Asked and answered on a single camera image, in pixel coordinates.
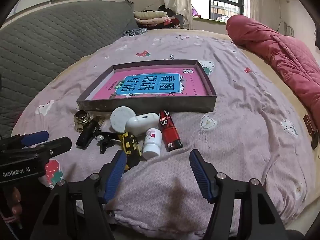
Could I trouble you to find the grey cable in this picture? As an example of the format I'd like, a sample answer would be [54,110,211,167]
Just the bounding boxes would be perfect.
[277,21,294,37]

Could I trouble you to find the black lipstick with gold end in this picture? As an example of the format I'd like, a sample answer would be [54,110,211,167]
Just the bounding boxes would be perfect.
[76,116,105,148]

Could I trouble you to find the white round ribbed lid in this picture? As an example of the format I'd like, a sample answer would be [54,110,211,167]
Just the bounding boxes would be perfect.
[110,106,137,133]

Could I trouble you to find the pile of folded clothes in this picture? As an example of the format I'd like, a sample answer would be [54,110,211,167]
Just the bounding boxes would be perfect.
[134,7,184,29]

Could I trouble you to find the dark patterned cloth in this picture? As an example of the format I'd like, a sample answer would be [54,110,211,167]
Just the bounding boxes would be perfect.
[122,29,148,37]

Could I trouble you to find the cream curtain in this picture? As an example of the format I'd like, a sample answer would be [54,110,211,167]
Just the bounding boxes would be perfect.
[164,0,193,29]

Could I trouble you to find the white sheer curtain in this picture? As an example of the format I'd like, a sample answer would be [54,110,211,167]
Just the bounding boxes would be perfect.
[244,0,263,20]

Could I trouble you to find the grey shallow cardboard box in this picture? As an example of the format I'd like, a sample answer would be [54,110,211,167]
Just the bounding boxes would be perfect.
[76,59,217,113]

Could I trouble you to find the black hair clip with pearl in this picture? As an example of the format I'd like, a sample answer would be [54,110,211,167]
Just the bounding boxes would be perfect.
[96,130,123,155]

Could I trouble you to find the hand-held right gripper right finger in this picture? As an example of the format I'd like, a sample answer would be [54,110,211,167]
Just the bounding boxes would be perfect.
[189,149,292,240]

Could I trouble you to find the red lighter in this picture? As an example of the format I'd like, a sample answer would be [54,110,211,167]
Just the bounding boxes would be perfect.
[159,110,183,152]

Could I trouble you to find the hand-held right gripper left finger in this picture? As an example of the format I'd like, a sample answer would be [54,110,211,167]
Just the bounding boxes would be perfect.
[29,150,127,240]

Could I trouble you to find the grey quilted headboard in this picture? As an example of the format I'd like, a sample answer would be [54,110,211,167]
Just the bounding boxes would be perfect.
[0,0,139,140]

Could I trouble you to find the brass threaded fitting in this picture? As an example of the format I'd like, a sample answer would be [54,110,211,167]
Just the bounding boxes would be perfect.
[74,110,90,133]

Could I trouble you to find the small white bottle pink label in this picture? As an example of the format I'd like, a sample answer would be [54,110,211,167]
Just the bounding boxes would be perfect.
[142,128,161,160]

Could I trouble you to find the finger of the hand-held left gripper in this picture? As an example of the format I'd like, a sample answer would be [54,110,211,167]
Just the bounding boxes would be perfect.
[10,130,50,148]
[23,137,72,166]

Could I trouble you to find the red quilt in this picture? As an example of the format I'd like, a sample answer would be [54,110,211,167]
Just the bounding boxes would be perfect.
[226,14,320,128]

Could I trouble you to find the white earbuds case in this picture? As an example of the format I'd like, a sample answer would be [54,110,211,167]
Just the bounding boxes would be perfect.
[125,113,160,136]

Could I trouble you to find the person's left hand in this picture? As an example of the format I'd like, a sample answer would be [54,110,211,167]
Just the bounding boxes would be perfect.
[7,186,24,230]

